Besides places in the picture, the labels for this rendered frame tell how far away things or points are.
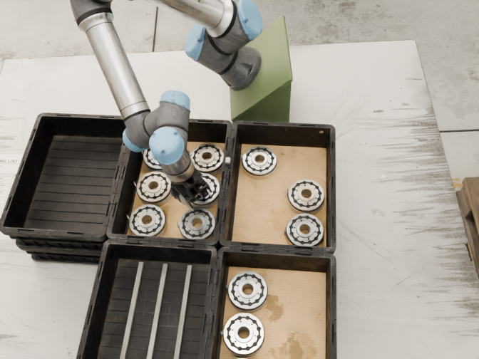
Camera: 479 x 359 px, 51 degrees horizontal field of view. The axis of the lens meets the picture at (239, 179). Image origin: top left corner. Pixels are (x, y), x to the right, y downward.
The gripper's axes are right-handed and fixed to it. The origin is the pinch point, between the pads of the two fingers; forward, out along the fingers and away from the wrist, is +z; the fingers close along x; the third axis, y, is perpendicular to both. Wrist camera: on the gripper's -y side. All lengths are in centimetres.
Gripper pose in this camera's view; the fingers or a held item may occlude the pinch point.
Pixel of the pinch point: (193, 195)
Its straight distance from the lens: 146.5
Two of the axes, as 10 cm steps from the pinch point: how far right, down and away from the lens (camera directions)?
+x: 7.5, -6.3, 1.8
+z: 1.4, 4.2, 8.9
